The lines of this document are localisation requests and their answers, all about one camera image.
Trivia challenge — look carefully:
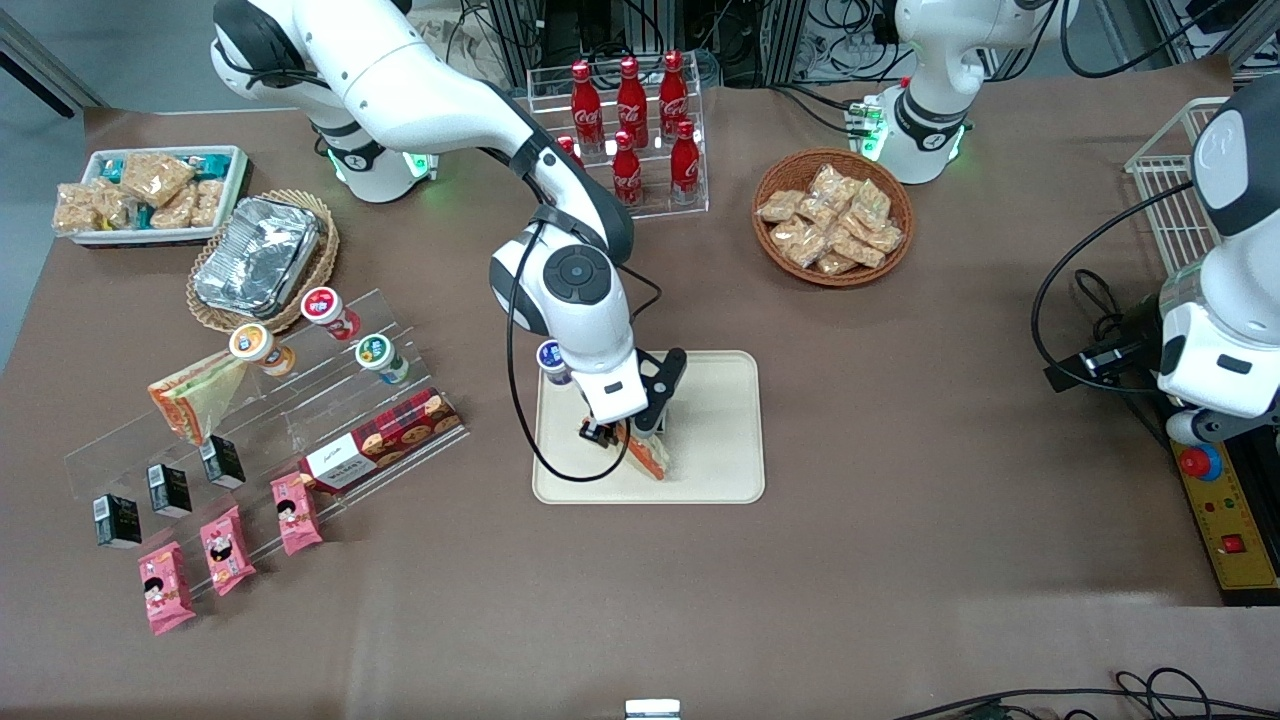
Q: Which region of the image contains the triangle sandwich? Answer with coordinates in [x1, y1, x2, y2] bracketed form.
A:
[148, 352, 249, 447]
[615, 420, 673, 484]

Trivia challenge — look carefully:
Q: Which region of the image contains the beige plastic tray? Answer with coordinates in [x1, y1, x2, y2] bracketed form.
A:
[533, 350, 766, 505]

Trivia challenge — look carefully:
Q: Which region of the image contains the yellow emergency stop box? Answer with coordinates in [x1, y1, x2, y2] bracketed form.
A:
[1170, 440, 1280, 607]

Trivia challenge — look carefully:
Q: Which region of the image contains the red tartan cookie box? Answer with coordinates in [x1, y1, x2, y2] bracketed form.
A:
[299, 388, 464, 495]

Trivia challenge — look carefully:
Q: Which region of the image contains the clear acrylic bottle rack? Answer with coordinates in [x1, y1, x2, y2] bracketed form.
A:
[527, 55, 709, 231]

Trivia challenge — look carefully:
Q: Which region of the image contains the brown wicker basket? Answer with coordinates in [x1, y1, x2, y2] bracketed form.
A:
[752, 148, 915, 288]

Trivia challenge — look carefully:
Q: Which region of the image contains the green lid snack cup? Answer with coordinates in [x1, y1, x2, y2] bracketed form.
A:
[355, 334, 410, 386]

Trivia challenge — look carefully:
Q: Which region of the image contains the brown table cover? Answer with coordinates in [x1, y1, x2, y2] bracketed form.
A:
[0, 55, 1280, 720]

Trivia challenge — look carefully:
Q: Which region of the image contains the clear acrylic step display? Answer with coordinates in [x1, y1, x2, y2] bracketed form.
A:
[62, 289, 471, 601]

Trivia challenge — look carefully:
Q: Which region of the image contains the red lid snack cup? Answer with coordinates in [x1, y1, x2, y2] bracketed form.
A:
[301, 287, 362, 342]

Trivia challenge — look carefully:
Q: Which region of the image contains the pink cartoon snack packet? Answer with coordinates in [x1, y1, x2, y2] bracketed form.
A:
[138, 541, 196, 637]
[270, 472, 324, 557]
[199, 505, 257, 598]

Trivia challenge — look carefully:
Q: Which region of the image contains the light wicker basket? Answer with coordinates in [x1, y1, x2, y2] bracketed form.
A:
[186, 189, 340, 335]

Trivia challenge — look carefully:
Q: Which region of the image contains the orange lid snack cup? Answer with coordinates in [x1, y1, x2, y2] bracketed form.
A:
[229, 323, 297, 378]

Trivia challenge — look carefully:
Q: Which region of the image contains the small black snack box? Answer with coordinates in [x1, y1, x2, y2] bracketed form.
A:
[199, 436, 246, 490]
[93, 494, 143, 549]
[146, 463, 193, 519]

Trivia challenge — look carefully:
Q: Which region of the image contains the silver foil container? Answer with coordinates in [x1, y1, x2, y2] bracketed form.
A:
[193, 197, 321, 319]

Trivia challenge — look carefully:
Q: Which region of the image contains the beige cloth bag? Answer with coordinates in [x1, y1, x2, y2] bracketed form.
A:
[412, 8, 506, 81]

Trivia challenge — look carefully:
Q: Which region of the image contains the white plastic bin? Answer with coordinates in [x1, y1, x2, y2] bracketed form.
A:
[75, 146, 251, 248]

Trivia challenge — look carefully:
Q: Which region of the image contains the grey metal beam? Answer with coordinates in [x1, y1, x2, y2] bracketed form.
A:
[0, 10, 107, 113]

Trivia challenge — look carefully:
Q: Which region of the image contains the black left wrist camera bracket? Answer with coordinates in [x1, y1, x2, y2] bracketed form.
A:
[1045, 300, 1166, 393]

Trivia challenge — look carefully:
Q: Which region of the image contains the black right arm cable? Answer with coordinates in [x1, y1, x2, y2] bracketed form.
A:
[505, 215, 663, 484]

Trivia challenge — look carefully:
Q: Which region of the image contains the white wire basket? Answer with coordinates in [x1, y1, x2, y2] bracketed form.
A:
[1125, 97, 1237, 277]

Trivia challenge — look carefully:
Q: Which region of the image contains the thick black cable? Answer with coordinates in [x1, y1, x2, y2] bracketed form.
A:
[1030, 180, 1201, 393]

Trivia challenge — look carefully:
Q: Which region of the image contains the thin black cable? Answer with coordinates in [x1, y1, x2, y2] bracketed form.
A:
[890, 668, 1280, 720]

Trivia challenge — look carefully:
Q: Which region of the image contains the black cable bundle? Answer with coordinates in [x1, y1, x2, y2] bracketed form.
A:
[770, 84, 873, 137]

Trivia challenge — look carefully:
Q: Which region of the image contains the aluminium frame rack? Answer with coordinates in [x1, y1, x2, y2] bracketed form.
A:
[485, 0, 901, 89]

